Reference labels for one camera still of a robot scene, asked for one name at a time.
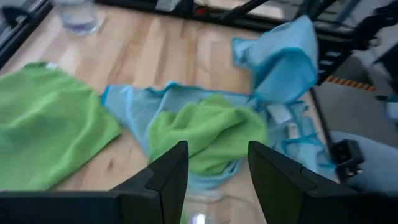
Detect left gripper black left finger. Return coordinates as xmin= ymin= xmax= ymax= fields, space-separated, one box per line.
xmin=108 ymin=140 xmax=190 ymax=224

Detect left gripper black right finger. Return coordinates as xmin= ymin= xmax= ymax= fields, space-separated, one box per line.
xmin=248 ymin=140 xmax=346 ymax=224

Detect green microfiber towel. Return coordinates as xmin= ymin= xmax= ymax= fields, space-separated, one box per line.
xmin=0 ymin=61 xmax=122 ymax=191
xmin=147 ymin=93 xmax=269 ymax=177

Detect light blue microfiber towel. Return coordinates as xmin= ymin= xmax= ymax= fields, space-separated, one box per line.
xmin=232 ymin=14 xmax=320 ymax=105
xmin=99 ymin=80 xmax=271 ymax=191

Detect pale paper towel label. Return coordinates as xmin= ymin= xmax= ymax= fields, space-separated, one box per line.
xmin=267 ymin=104 xmax=294 ymax=124

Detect green microfibre cloth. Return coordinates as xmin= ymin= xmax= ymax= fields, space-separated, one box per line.
xmin=182 ymin=189 xmax=261 ymax=224

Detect ever spring paper label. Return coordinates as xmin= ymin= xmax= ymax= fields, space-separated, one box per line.
xmin=287 ymin=122 xmax=300 ymax=140

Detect grey padded seat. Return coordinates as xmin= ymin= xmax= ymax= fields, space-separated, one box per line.
xmin=329 ymin=130 xmax=398 ymax=195

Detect orange striped floor strip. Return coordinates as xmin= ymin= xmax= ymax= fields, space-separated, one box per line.
xmin=325 ymin=75 xmax=377 ymax=93

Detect clear spray bottle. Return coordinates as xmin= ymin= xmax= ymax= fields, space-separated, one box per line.
xmin=57 ymin=0 xmax=99 ymax=35

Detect black table-level camera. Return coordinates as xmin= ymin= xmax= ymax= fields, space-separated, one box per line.
xmin=331 ymin=139 xmax=365 ymax=183

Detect black table frame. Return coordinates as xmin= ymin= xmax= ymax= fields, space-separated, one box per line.
xmin=0 ymin=0 xmax=355 ymax=150

